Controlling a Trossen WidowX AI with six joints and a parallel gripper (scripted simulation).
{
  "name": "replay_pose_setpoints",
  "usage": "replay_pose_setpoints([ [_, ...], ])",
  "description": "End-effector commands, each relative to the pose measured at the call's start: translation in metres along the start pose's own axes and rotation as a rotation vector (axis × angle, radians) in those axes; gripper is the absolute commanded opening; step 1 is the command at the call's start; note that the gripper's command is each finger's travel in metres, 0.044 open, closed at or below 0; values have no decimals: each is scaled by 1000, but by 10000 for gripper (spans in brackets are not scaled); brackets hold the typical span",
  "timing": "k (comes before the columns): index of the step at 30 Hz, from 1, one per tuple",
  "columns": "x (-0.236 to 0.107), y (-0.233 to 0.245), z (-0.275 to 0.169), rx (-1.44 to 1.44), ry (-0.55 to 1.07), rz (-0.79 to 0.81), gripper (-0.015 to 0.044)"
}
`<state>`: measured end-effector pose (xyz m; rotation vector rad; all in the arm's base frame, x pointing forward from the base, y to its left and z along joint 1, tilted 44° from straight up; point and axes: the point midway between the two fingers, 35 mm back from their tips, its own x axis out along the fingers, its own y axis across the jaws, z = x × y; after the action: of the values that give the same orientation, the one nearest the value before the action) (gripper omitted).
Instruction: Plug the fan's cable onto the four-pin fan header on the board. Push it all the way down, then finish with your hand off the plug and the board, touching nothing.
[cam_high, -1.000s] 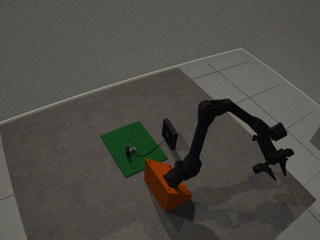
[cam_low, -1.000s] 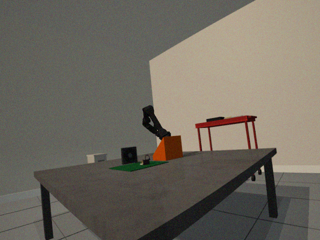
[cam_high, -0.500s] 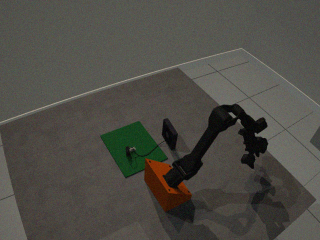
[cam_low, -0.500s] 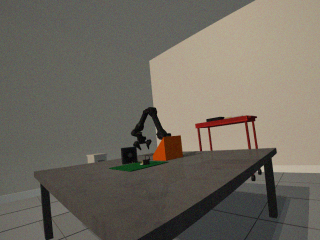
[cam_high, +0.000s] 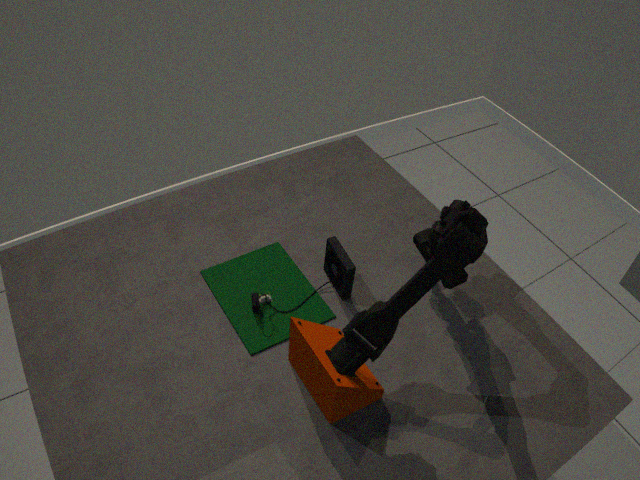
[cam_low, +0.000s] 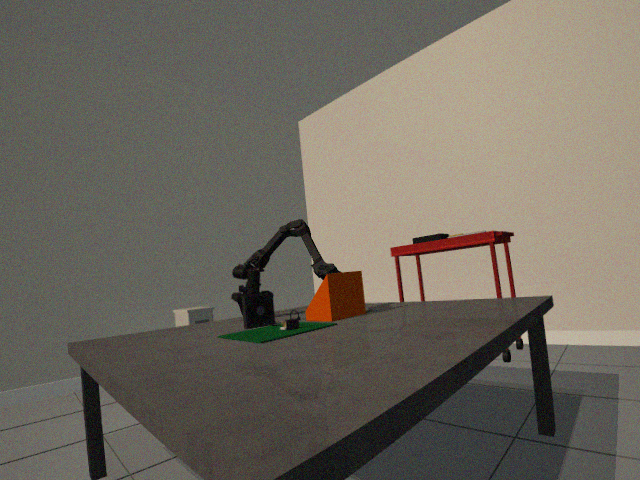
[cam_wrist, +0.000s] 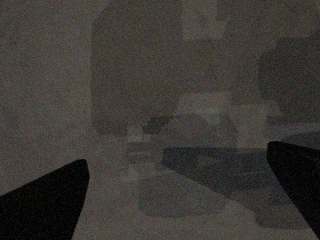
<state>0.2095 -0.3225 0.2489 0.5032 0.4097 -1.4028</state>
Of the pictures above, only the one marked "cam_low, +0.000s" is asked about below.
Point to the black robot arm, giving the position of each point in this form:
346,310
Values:
261,257

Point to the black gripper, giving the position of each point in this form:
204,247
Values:
252,289

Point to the black cable with plug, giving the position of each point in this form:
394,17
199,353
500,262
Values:
292,323

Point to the green circuit board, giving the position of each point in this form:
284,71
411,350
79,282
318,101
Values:
273,333

